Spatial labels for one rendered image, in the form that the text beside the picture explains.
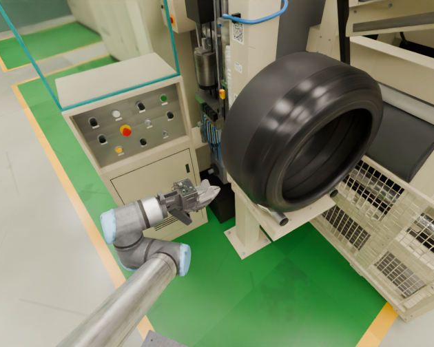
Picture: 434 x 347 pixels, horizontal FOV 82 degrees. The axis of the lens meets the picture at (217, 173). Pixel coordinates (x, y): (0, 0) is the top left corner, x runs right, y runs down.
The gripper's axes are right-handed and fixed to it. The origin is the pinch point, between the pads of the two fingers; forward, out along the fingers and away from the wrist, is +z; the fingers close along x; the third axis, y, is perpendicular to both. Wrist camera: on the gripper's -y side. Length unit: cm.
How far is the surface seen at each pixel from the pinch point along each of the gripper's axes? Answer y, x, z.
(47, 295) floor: -127, 68, -96
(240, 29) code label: 41, 30, 25
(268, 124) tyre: 25.2, -4.3, 13.6
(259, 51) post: 34, 25, 30
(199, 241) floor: -113, 48, 16
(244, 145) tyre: 16.3, -0.1, 9.3
